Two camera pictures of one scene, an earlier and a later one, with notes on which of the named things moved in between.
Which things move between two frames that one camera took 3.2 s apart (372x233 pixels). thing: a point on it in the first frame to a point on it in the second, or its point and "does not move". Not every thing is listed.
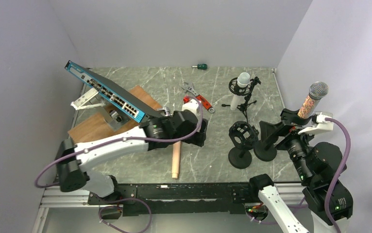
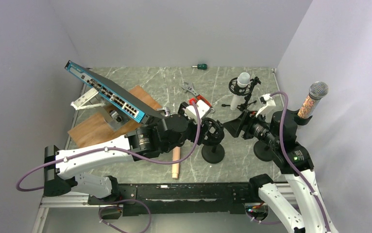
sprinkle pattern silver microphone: x=317 y=91 does not move
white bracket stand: x=77 y=104 does not move
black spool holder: x=244 y=137 to x=212 y=134
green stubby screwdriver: x=201 y=66 does not move
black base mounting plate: x=179 y=199 does not move
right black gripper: x=267 y=129 to x=234 y=126
